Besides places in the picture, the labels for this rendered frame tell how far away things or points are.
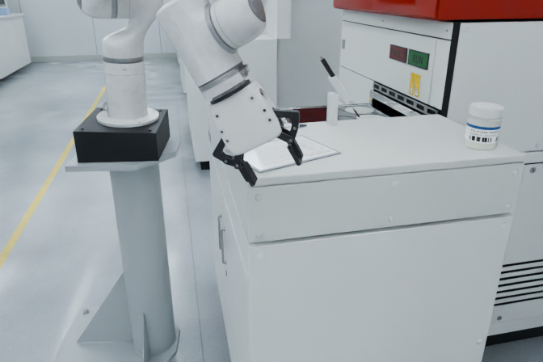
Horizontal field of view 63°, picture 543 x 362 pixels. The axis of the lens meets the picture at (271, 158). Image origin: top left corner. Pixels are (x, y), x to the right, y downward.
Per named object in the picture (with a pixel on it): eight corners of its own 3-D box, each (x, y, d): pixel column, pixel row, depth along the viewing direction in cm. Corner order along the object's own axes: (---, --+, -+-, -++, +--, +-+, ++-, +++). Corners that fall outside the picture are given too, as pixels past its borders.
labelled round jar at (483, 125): (483, 140, 107) (490, 101, 104) (503, 149, 101) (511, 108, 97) (456, 141, 106) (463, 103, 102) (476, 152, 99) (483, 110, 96)
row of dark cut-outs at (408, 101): (373, 88, 171) (374, 82, 170) (438, 119, 131) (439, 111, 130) (372, 88, 171) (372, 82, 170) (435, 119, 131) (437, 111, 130)
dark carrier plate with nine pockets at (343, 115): (368, 106, 166) (368, 104, 166) (415, 133, 135) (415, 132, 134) (278, 111, 159) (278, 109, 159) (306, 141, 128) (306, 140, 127)
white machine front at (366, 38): (343, 98, 209) (347, 8, 195) (440, 159, 135) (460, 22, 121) (336, 98, 208) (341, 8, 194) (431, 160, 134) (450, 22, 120)
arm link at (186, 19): (253, 54, 74) (211, 77, 78) (212, -21, 70) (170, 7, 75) (234, 68, 67) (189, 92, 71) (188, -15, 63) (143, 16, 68)
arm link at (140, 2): (99, 56, 137) (90, -28, 128) (159, 53, 145) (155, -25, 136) (106, 64, 128) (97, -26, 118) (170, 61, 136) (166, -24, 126)
